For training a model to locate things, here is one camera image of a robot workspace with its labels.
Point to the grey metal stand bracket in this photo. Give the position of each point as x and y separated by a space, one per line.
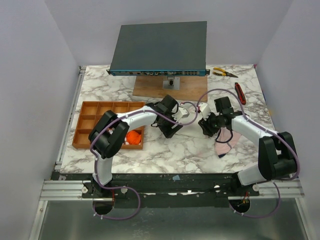
171 83

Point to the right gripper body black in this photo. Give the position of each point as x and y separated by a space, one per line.
207 127

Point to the pink navy-trimmed underwear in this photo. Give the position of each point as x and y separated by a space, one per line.
225 141

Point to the orange rolled cloth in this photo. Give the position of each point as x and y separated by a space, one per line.
133 138

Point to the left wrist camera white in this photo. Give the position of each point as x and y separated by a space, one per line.
181 113

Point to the brown compartment tray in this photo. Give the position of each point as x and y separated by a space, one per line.
92 111

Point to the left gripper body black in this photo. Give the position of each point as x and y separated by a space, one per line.
169 116

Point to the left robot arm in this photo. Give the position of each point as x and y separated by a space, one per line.
108 135

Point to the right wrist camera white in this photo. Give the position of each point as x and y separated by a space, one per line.
204 110

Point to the white pink-trimmed underwear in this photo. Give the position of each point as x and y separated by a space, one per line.
193 130

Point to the network switch grey blue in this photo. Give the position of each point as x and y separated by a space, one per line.
161 49

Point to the aluminium frame rail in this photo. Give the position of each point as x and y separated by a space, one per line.
57 190

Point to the wooden base board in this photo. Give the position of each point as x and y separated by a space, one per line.
186 88

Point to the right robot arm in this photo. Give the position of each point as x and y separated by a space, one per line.
277 155

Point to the red black utility knife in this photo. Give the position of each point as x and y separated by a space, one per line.
240 93

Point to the yellow handled pliers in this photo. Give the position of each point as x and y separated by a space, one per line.
217 71

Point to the white rolled cloth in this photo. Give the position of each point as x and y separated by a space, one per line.
110 130

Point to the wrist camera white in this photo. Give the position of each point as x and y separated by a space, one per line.
204 110
181 113

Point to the black mounting rail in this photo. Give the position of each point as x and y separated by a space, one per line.
159 190

